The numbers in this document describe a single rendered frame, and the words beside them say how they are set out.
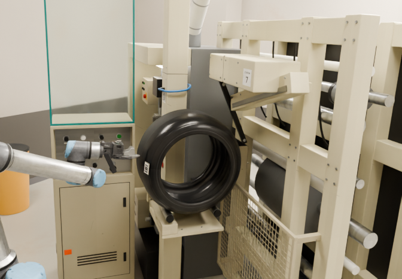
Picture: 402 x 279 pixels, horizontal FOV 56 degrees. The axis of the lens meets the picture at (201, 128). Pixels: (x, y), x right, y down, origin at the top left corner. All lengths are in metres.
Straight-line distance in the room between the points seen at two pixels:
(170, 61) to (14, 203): 2.67
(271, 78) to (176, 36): 0.71
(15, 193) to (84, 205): 1.65
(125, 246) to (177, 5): 1.77
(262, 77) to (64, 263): 1.98
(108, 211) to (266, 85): 1.56
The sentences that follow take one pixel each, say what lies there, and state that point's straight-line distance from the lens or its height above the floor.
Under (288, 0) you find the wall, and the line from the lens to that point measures 5.52.
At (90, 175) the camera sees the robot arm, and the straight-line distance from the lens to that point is 1.89.
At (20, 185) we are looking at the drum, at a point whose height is 0.31.
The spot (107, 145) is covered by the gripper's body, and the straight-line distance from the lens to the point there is 2.03.
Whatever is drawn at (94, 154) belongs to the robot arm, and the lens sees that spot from 2.01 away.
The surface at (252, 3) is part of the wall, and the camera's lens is 5.70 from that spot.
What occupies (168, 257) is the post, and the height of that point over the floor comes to 0.42.
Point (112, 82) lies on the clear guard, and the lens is 2.63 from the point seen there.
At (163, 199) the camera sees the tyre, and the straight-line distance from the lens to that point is 2.08.
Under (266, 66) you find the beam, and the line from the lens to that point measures 1.82.
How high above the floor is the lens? 1.89
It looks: 14 degrees down
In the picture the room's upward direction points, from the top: 3 degrees clockwise
